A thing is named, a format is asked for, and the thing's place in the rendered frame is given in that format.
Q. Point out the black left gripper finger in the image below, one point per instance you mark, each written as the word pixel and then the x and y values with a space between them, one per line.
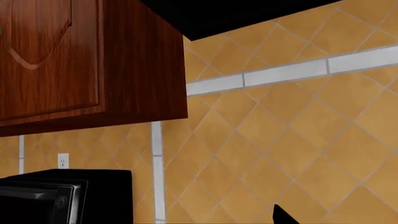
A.
pixel 280 217

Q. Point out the black microwave oven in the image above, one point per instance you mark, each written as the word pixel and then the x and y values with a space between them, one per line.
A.
pixel 102 198

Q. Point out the black range hood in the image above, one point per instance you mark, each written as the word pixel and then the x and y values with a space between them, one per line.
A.
pixel 217 16

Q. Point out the wooden cabinet door panel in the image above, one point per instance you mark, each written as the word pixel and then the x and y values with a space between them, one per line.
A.
pixel 46 70

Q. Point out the dark wooden wall cabinet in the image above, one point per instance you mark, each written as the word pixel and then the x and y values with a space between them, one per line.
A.
pixel 143 70

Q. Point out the white wall power outlet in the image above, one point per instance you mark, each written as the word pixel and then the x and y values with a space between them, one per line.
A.
pixel 63 160

